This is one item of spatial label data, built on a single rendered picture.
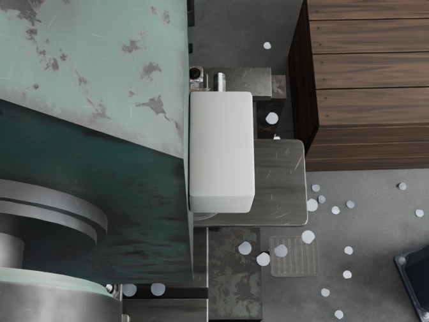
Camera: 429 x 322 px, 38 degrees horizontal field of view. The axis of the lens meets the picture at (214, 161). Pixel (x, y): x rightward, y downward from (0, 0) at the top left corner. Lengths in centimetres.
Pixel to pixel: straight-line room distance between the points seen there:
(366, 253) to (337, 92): 49
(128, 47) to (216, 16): 173
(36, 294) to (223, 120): 16
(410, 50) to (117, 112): 140
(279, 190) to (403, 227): 91
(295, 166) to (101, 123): 74
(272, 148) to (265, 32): 104
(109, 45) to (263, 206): 70
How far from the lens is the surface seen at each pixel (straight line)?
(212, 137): 38
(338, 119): 149
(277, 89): 120
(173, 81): 28
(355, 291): 175
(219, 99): 39
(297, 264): 157
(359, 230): 179
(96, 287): 35
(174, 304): 99
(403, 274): 178
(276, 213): 94
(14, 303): 30
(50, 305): 30
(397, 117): 153
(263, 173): 96
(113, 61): 26
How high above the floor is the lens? 169
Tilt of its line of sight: 71 degrees down
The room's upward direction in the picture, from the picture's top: 4 degrees clockwise
